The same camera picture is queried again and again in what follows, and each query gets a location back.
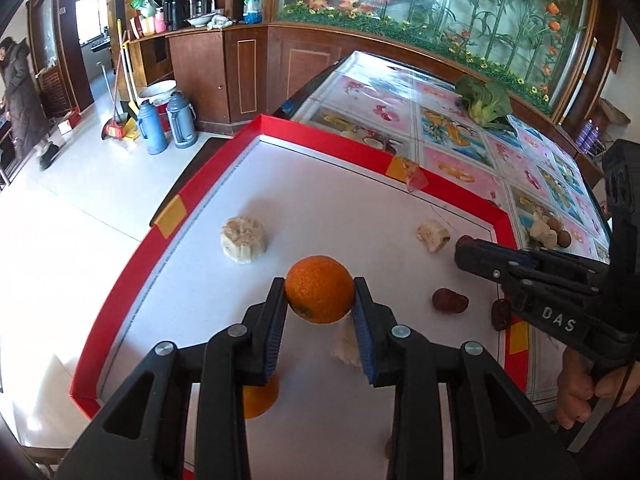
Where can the sugarcane chunk under gripper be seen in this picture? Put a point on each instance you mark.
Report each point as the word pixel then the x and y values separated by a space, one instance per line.
pixel 345 343

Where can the white basin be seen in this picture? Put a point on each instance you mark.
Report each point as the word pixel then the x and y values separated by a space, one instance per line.
pixel 159 92

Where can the grey-blue thermos flask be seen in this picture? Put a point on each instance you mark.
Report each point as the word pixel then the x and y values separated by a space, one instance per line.
pixel 181 116

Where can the brown longan fruit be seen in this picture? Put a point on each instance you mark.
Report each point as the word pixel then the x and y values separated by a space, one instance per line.
pixel 564 239

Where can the large sugarcane chunk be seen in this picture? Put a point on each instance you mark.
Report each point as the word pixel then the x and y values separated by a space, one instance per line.
pixel 243 239

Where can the fruit-pattern pink tablecloth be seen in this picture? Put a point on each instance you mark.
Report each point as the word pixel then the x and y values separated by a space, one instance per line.
pixel 399 110

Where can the green bok choy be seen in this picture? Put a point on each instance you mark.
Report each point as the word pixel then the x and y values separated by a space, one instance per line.
pixel 486 102

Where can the flower bamboo glass panel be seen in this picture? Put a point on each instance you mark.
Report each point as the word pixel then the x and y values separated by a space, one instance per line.
pixel 529 46

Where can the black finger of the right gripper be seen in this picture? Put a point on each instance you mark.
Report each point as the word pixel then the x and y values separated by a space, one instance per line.
pixel 487 260

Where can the person in dark coat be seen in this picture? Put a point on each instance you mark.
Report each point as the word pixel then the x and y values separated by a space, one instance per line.
pixel 24 110

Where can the blue thermos flask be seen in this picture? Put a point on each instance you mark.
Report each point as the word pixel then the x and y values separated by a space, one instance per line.
pixel 151 129

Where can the red-bordered white tray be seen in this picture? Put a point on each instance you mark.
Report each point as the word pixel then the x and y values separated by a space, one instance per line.
pixel 315 194

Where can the orange mandarin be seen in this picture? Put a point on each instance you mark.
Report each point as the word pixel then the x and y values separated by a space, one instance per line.
pixel 259 399
pixel 319 289

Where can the small sugarcane chunk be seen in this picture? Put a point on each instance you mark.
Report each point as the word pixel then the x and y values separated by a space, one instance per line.
pixel 433 235

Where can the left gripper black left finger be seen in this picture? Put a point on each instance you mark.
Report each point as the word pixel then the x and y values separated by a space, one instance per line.
pixel 141 432

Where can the right hand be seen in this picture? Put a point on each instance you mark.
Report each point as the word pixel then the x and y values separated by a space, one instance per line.
pixel 576 388

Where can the red dustpan with broom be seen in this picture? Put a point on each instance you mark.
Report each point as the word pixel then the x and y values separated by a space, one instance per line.
pixel 121 127

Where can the purple bottles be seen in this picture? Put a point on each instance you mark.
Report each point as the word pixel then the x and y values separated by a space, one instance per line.
pixel 587 136

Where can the dark red jujube date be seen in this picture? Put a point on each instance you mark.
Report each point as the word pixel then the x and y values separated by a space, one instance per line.
pixel 501 314

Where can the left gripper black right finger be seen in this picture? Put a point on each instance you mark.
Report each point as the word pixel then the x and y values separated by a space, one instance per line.
pixel 452 402

